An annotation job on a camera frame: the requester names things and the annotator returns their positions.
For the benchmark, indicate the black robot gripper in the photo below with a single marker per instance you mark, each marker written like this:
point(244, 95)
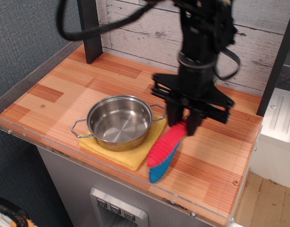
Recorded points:
point(192, 89)

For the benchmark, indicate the red handled metal spoon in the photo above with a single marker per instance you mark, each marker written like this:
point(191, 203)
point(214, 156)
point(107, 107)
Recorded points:
point(166, 143)

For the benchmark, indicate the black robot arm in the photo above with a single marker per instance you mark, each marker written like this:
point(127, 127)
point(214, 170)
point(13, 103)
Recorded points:
point(208, 29)

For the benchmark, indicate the stainless steel pot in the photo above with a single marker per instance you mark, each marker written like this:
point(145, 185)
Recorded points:
point(119, 123)

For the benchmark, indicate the peas and carrots can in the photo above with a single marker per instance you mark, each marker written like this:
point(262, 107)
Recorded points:
point(216, 74)

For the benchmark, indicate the yellow folded cloth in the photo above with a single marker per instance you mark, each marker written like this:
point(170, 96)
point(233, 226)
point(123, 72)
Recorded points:
point(130, 159)

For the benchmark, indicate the white toy sink unit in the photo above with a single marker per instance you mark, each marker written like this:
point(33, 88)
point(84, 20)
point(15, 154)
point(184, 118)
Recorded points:
point(271, 155)

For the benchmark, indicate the silver ice dispenser panel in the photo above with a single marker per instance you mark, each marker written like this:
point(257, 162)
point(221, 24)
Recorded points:
point(114, 212)

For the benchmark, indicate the grey toy fridge cabinet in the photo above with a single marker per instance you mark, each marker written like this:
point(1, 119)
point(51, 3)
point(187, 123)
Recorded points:
point(74, 178)

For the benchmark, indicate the orange object bottom left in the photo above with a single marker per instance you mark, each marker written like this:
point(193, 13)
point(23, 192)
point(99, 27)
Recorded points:
point(20, 221)

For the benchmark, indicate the blue handled metal fork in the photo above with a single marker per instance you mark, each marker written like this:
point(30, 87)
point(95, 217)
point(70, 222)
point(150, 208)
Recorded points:
point(156, 173)

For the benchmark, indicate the dark right shelf post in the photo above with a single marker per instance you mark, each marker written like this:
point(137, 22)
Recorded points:
point(275, 72)

